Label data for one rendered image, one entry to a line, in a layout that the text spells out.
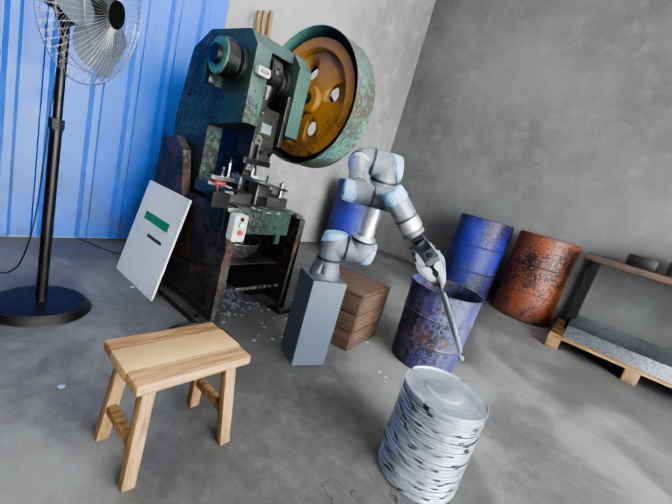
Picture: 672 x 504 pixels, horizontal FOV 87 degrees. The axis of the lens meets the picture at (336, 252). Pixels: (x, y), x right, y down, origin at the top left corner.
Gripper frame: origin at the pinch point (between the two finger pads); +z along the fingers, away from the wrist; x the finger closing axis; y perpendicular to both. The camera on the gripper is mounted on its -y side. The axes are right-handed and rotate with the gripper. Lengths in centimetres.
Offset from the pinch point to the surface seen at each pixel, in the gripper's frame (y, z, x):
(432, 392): -6.4, 30.9, 19.8
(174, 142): 102, -109, 87
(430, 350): 67, 62, 15
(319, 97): 122, -92, 0
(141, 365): -28, -31, 82
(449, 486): -17, 57, 29
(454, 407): -11.6, 35.4, 15.6
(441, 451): -18, 43, 26
